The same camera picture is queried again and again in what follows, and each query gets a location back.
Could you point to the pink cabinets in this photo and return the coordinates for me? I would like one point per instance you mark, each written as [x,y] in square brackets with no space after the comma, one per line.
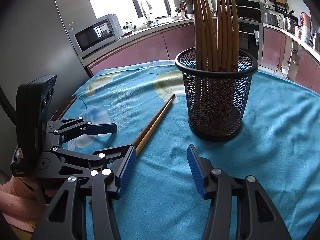
[281,50]
[162,45]

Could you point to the grey refrigerator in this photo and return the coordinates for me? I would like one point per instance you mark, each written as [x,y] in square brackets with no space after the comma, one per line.
[34,43]

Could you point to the black built-in oven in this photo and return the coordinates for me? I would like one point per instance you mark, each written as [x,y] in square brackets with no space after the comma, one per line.
[251,38]

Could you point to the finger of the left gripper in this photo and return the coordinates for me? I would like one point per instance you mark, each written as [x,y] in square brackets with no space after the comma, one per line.
[69,163]
[69,129]

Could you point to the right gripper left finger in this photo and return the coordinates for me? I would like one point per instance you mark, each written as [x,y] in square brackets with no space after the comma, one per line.
[124,158]

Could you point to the white microwave oven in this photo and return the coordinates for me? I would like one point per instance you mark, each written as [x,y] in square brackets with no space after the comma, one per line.
[96,35]

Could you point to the black mesh utensil holder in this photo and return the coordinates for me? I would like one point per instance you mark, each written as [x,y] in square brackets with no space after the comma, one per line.
[216,101]

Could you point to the steel stock pot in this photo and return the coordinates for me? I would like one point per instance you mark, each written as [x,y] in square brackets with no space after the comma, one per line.
[290,25]

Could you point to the black range hood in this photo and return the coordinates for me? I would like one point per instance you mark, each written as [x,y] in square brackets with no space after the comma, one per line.
[249,10]

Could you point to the black dish rack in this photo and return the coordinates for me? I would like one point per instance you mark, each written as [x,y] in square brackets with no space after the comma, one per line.
[277,5]

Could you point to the chrome kitchen faucet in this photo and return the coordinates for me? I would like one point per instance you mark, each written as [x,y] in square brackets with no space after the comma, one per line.
[147,11]

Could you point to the pink left sleeve forearm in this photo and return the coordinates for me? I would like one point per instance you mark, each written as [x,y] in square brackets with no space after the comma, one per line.
[19,203]

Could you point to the pink thermos jug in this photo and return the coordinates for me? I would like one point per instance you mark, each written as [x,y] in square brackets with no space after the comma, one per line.
[305,21]

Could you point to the blue floral tablecloth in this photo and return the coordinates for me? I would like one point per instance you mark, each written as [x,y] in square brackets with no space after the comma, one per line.
[278,144]

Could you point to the light wooden chopstick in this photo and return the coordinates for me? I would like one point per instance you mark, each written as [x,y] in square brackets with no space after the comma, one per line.
[152,130]

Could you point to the pink lower cabinets right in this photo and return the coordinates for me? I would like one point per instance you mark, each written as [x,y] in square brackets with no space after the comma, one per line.
[281,50]

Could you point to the smartphone with brown case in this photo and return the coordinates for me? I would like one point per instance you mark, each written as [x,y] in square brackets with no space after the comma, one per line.
[63,108]

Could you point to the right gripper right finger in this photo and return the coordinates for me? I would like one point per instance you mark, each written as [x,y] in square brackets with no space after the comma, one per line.
[201,169]

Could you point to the pink lower cabinets left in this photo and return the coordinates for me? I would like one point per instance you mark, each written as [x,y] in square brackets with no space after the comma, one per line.
[162,45]

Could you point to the dark wooden chopstick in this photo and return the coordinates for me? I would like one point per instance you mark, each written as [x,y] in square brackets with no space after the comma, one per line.
[149,125]

